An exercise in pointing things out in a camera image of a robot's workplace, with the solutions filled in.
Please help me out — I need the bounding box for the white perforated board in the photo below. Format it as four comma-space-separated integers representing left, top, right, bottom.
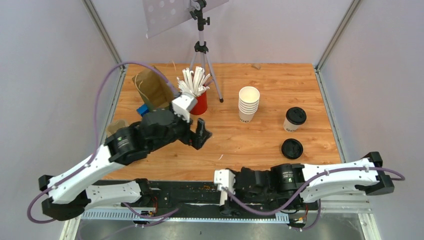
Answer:
142, 0, 227, 39

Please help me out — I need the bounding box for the green paper bag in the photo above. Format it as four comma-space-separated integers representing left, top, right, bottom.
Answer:
132, 68, 176, 111

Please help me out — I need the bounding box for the blue toy brick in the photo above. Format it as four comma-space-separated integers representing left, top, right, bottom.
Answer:
136, 104, 150, 117

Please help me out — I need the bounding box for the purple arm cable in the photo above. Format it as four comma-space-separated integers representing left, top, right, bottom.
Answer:
225, 166, 406, 217
27, 61, 181, 224

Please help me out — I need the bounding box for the white paper cup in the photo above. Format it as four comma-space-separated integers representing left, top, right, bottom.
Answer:
283, 106, 307, 132

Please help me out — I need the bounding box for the black lid stack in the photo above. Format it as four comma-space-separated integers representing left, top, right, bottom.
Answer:
281, 138, 304, 160

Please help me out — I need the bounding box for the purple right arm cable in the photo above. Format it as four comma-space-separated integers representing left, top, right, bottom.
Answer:
225, 166, 406, 217

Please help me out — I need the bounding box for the red straw holder cup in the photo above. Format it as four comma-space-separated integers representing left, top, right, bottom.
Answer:
190, 91, 208, 116

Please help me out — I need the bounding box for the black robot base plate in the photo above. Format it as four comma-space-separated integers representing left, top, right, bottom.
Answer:
125, 180, 319, 220

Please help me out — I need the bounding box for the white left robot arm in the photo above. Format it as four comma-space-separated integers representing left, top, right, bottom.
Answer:
38, 109, 212, 221

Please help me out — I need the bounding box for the white tripod stand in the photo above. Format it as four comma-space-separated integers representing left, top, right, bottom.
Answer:
188, 0, 224, 103

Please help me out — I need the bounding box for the white wrapped straws bundle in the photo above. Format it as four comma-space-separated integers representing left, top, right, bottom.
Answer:
176, 66, 212, 97

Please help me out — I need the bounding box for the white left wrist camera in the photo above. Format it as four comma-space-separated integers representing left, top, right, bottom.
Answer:
171, 92, 198, 123

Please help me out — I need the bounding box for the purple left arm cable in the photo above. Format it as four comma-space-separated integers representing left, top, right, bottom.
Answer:
27, 61, 181, 224

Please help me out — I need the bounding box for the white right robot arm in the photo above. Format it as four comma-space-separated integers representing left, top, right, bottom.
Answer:
227, 151, 394, 209

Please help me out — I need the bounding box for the stack of white paper cups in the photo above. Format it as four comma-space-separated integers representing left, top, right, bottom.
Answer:
238, 86, 260, 123

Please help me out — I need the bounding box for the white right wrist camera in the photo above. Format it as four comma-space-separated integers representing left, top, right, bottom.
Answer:
213, 169, 236, 207

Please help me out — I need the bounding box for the black plastic cup lid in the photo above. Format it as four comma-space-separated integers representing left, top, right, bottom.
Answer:
285, 106, 307, 125

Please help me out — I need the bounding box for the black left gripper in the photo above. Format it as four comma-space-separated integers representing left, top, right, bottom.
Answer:
149, 102, 214, 153

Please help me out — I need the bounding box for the cardboard cup carrier tray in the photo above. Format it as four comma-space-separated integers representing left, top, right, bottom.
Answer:
105, 119, 130, 137

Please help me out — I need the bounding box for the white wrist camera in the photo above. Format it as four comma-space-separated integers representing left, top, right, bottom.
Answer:
213, 169, 236, 207
171, 92, 198, 123

